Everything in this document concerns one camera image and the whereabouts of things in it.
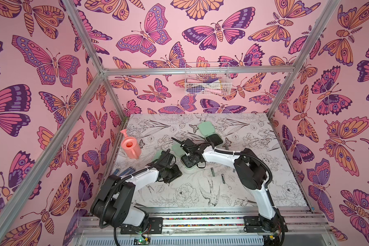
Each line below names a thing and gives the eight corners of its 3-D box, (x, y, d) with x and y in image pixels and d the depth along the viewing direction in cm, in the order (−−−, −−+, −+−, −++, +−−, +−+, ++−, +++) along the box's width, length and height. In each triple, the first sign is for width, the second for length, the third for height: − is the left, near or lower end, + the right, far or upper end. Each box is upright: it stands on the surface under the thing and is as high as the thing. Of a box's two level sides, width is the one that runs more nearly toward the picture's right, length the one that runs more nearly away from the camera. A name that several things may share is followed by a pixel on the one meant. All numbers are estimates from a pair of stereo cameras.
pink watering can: (119, 146, 106) (112, 135, 96) (130, 139, 110) (124, 128, 100) (135, 164, 98) (130, 154, 88) (146, 155, 101) (142, 144, 92)
